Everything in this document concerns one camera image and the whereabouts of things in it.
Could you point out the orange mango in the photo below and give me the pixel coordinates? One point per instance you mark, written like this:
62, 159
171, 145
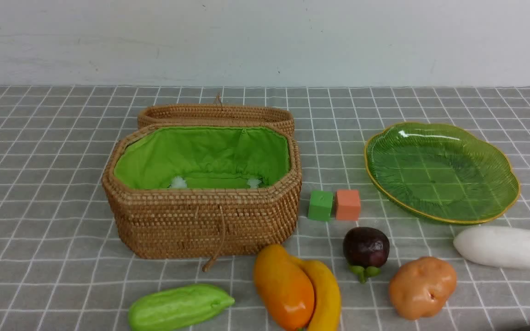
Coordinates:
286, 291

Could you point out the dark purple mangosteen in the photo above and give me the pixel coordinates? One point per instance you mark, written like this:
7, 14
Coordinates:
366, 250

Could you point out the yellow banana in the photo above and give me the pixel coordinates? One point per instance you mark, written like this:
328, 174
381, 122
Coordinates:
326, 316

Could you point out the brown potato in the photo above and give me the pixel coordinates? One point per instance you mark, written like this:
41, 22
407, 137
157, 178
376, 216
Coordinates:
420, 288

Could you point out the white radish with leaves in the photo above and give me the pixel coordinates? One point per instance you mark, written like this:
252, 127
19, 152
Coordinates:
495, 246

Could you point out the woven rattan basket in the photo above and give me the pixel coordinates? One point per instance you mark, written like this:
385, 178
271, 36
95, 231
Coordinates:
191, 191

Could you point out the green foam cube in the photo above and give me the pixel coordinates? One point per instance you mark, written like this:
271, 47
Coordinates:
320, 205

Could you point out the woven rattan basket lid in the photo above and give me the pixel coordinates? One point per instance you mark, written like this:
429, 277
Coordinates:
217, 112

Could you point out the orange foam cube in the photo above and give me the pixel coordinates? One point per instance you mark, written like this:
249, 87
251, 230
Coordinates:
348, 205

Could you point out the green glass leaf plate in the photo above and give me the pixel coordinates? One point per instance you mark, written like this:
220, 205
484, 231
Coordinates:
441, 173

